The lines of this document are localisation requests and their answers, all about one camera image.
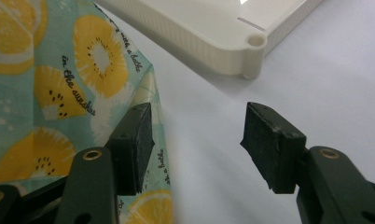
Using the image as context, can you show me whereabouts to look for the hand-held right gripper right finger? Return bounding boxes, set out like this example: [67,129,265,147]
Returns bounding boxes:
[240,101,308,194]

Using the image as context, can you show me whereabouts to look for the lemon print cloth bag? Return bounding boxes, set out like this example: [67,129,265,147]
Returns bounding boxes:
[0,0,174,224]

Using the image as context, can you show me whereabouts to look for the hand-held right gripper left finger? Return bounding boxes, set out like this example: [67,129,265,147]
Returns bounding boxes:
[104,102,156,197]

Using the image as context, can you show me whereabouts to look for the white plastic tray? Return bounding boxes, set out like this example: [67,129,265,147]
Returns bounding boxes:
[95,0,325,80]

